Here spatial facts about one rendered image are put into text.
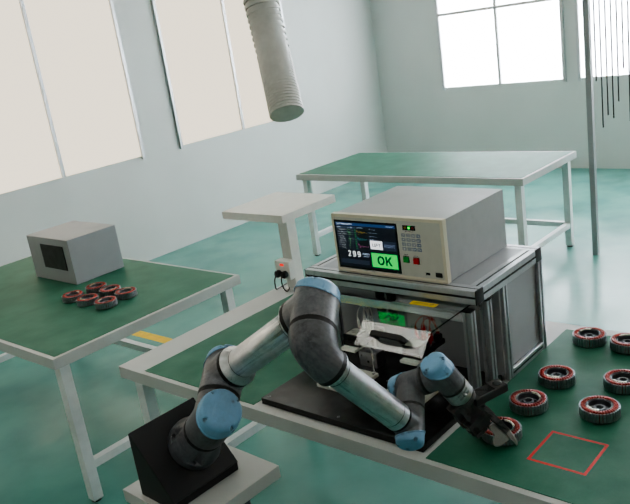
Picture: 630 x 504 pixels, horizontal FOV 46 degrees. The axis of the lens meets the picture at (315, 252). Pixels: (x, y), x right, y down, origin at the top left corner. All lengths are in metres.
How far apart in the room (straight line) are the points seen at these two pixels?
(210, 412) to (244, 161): 6.41
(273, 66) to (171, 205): 4.28
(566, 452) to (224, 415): 0.91
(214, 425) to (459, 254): 0.93
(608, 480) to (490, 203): 0.95
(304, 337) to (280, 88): 1.91
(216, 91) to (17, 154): 2.29
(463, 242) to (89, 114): 5.16
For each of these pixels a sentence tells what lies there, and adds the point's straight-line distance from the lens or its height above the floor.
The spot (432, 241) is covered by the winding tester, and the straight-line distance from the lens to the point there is 2.31.
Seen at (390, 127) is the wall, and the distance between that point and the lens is 10.14.
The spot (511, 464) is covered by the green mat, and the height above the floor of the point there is 0.75.
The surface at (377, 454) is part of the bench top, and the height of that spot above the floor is 0.73.
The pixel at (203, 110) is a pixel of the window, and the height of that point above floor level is 1.29.
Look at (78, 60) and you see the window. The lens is 7.10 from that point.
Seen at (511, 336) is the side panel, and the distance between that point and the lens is 2.52.
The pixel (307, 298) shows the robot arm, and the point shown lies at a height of 1.31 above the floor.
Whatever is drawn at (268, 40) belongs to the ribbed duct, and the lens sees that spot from 3.55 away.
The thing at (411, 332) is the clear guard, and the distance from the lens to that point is 2.16.
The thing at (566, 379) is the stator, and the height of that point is 0.78.
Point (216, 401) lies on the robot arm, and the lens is 2.01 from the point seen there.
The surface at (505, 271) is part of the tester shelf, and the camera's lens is 2.41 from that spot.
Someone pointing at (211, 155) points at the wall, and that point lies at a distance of 7.95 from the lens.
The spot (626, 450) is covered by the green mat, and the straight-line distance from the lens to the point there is 2.19.
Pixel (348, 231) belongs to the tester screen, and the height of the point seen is 1.26.
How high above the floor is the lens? 1.91
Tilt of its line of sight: 16 degrees down
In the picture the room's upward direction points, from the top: 9 degrees counter-clockwise
